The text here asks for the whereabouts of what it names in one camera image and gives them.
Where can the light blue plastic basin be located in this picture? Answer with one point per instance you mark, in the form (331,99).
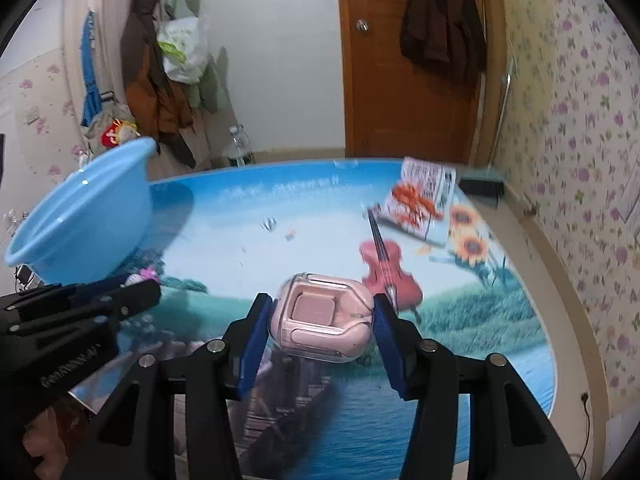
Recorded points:
(75,220)

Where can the white green-print plastic bag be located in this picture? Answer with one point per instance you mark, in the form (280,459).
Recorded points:
(182,55)

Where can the black brush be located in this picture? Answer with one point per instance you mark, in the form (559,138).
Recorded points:
(480,185)

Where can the dark brown jacket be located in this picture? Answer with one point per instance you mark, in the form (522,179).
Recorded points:
(440,25)

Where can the red heart plush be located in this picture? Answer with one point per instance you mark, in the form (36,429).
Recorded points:
(107,137)

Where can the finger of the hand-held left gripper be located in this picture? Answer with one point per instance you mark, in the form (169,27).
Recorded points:
(50,293)
(135,297)

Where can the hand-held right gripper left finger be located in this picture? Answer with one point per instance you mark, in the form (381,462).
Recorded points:
(252,345)

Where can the brown wooden door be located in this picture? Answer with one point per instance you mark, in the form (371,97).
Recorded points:
(380,85)

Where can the grey tote bag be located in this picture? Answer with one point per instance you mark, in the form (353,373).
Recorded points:
(100,121)

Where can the pink earbuds case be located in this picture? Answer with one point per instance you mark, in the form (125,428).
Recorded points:
(320,315)

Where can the blue sling bag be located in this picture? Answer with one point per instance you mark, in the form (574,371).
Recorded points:
(90,85)

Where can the large clear water bottle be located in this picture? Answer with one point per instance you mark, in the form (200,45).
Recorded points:
(237,150)

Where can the crayfish print snack packet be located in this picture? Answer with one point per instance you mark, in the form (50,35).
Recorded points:
(420,195)

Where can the yellow plush doll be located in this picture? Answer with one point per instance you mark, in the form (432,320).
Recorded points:
(127,131)

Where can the brown and orange jacket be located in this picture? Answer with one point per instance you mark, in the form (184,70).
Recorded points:
(145,70)

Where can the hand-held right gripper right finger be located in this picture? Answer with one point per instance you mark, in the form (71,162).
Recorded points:
(395,350)

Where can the pale green coat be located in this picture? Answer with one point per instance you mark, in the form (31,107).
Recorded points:
(207,90)

